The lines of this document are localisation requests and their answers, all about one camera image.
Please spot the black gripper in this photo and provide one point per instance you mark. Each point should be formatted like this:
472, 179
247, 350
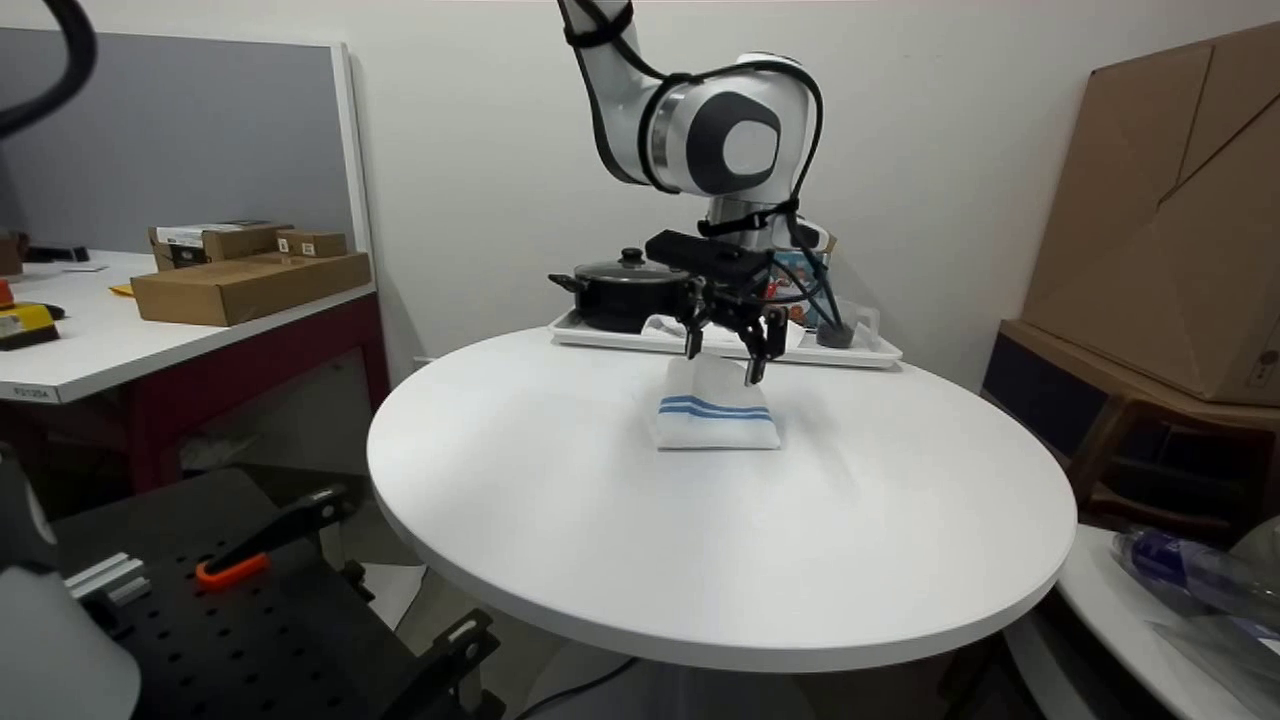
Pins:
734, 288

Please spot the white tea towel blue stripes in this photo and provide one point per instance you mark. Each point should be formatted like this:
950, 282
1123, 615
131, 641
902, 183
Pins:
713, 431

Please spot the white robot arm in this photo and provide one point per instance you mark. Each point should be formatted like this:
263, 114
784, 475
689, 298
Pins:
694, 132

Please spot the small black round object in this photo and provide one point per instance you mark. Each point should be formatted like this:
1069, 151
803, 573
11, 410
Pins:
834, 337

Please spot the black cooking pot with lid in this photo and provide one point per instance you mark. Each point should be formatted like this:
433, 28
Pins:
620, 295

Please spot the white rectangular tray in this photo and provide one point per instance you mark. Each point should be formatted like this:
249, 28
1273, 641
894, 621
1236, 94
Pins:
862, 357

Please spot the small closed cardboard box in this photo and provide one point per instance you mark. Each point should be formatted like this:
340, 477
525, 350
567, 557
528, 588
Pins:
314, 246

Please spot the dark wooden shelf unit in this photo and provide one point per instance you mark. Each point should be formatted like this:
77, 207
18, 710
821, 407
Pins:
1163, 455

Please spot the large brown cardboard box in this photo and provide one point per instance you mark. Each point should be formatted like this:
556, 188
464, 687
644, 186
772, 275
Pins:
1172, 241

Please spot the flat brown cardboard box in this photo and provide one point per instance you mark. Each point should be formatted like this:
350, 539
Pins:
247, 288

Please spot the black orange bar clamp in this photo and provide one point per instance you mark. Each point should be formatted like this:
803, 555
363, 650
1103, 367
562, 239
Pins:
272, 535

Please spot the white round side table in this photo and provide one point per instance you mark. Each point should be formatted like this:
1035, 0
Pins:
1133, 654

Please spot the open small cardboard box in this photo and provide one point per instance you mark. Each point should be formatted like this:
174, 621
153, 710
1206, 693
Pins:
226, 241

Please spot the clear plastic bag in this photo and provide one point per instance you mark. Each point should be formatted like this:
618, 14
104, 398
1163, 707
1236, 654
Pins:
1203, 573

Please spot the black perforated board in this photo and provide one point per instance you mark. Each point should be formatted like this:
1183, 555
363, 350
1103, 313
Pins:
252, 654

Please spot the grey partition panel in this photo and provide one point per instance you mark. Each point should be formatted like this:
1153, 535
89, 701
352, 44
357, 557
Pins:
174, 132

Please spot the white desk red sides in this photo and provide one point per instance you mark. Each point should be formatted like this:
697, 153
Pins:
83, 357

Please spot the silver aluminium profile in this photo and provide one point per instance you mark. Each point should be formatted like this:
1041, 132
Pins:
109, 578

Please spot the yellow black hand tool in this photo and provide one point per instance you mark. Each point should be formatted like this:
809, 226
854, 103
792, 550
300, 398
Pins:
24, 325

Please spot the light grey rounded cover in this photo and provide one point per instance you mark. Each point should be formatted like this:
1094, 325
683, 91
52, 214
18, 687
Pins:
60, 654

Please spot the black metal bracket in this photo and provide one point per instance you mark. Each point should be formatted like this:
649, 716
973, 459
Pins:
454, 662

